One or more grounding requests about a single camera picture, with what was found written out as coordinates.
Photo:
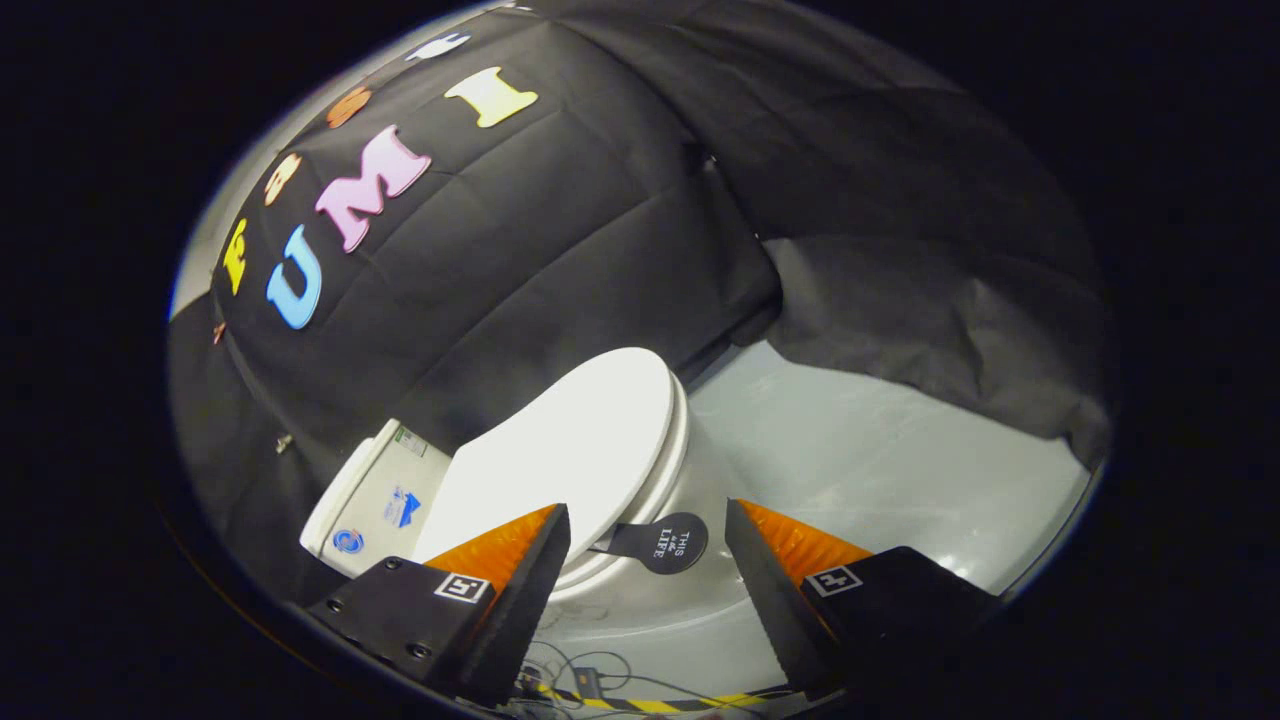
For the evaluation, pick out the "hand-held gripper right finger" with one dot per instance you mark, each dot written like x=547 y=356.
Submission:
x=785 y=620

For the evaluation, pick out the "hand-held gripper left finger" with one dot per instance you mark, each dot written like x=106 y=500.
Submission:
x=505 y=620

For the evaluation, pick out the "black backdrop cloth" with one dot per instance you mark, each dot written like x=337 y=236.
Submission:
x=560 y=230

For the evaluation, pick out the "black lid lifter tab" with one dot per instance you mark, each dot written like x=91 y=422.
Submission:
x=665 y=542

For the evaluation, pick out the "small black adapter box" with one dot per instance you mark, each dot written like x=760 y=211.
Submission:
x=588 y=683

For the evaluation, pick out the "yellow black striped tape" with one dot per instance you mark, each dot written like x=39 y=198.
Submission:
x=660 y=705

